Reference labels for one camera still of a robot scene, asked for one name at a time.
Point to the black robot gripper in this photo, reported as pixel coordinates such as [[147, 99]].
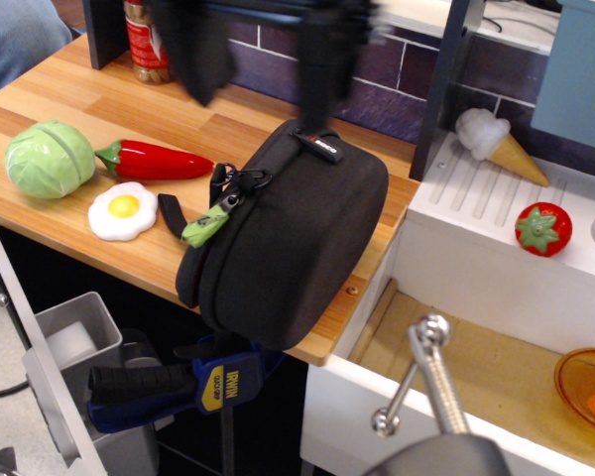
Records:
[[330, 37]]

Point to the green zipper pull tab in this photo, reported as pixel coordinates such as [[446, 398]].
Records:
[[199, 231]]

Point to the black zipper case bag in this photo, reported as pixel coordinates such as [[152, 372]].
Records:
[[301, 213]]

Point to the nut jar with red label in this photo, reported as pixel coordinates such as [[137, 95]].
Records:
[[151, 64]]

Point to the red toy chili pepper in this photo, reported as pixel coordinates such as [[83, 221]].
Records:
[[140, 160]]

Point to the toy fried egg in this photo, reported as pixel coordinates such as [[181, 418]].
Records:
[[123, 212]]

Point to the toy ice cream cone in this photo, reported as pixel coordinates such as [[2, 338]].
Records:
[[489, 138]]

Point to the green toy cabbage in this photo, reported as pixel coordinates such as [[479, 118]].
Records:
[[49, 160]]

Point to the person in blue jeans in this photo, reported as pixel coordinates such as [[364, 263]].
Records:
[[30, 32]]

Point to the blue yellow bar clamp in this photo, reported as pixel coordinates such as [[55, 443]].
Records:
[[219, 372]]

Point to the chrome toy faucet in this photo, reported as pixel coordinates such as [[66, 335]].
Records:
[[426, 339]]

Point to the red toy tomato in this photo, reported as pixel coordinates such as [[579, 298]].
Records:
[[543, 229]]

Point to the grey metal bin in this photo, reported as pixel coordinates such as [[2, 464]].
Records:
[[81, 335]]

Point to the white toy sink unit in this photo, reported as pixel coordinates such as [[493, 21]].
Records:
[[513, 315]]

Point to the dark grey shelf post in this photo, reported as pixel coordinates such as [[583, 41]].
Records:
[[106, 31]]

